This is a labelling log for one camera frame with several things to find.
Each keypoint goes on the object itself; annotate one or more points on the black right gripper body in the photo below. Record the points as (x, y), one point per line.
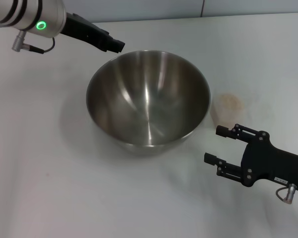
(268, 163)

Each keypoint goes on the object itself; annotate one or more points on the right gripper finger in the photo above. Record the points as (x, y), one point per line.
(228, 169)
(238, 132)

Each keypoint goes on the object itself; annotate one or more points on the white rice grains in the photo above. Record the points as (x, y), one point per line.
(229, 102)

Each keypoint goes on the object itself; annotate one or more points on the stainless steel mixing bowl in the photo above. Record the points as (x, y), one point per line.
(149, 104)

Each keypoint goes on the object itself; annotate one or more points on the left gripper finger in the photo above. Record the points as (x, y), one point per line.
(118, 45)
(105, 47)

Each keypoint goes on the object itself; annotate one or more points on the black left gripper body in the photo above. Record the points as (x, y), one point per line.
(84, 29)

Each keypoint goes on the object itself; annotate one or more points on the white foam board panel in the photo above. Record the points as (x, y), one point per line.
(250, 6)
(139, 10)

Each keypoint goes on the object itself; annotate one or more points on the clear plastic cup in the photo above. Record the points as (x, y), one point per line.
(228, 114)

